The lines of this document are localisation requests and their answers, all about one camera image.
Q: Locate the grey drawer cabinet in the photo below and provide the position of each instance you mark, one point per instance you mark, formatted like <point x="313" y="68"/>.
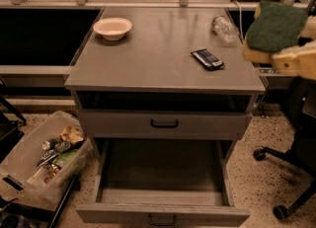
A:
<point x="152" y="69"/>

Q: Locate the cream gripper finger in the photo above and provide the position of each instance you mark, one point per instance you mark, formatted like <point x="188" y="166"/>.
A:
<point x="297" y="61"/>
<point x="309" y="30"/>

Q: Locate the crumpled tan wrapper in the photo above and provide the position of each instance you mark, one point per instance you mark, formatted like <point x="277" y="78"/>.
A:
<point x="72" y="135"/>

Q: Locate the clear plastic bottle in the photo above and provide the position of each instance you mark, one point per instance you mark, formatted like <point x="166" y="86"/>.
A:
<point x="226" y="30"/>

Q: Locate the open grey lower drawer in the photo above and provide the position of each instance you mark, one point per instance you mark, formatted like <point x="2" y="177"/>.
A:
<point x="162" y="183"/>

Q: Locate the clear plastic bin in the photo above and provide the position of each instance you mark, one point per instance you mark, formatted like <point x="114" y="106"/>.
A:
<point x="29" y="165"/>

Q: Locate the green and yellow sponge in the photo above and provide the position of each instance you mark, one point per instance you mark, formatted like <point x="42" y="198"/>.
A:
<point x="275" y="27"/>

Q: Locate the white bowl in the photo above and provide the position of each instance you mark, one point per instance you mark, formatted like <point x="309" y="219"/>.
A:
<point x="112" y="28"/>

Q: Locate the closed grey upper drawer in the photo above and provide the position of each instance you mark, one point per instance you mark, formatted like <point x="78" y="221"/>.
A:
<point x="202" y="126"/>

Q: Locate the green snack bag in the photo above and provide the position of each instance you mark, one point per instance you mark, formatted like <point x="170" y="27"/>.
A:
<point x="64" y="158"/>

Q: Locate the black office chair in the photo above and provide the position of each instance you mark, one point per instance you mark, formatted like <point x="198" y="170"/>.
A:
<point x="299" y="104"/>

